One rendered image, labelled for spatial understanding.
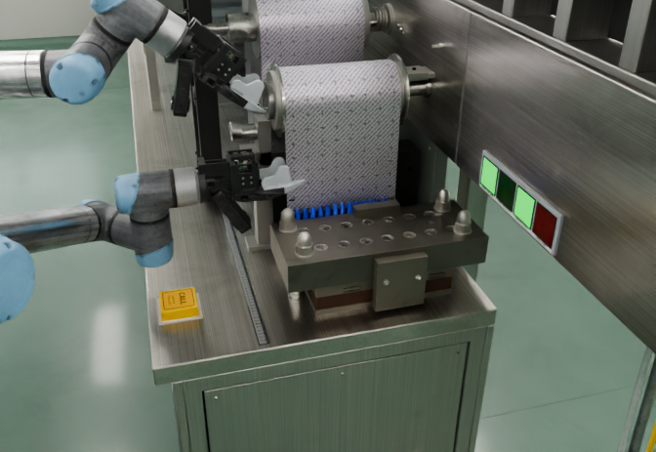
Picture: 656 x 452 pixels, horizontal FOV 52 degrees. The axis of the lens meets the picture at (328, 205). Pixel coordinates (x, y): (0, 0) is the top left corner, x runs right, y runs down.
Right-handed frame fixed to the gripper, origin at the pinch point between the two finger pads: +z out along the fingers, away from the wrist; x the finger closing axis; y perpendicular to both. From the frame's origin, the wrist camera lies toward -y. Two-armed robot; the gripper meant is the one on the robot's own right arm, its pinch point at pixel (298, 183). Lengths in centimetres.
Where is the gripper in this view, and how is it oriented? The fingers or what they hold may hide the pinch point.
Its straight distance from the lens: 137.9
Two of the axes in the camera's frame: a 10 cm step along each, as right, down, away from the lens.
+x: -2.7, -4.6, 8.5
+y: 0.1, -8.8, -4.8
